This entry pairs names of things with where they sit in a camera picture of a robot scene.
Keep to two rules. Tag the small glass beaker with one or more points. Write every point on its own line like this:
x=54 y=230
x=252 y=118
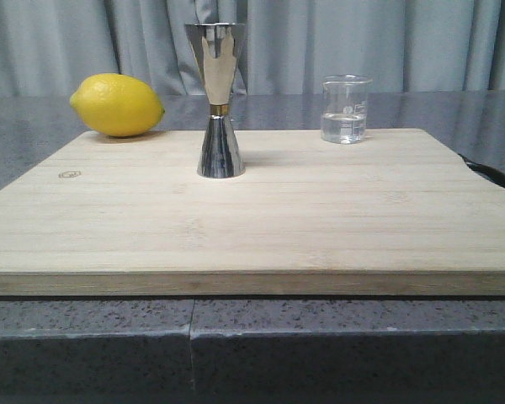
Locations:
x=344 y=108

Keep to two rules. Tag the yellow lemon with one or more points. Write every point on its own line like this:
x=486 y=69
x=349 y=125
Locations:
x=117 y=105

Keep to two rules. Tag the steel double jigger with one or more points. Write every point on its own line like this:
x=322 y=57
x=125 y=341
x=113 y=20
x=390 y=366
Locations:
x=217 y=48

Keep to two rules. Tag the wooden cutting board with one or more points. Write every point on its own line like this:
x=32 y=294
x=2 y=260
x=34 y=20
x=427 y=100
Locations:
x=398 y=214

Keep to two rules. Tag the grey curtain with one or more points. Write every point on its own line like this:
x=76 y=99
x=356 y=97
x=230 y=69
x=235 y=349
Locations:
x=48 y=47

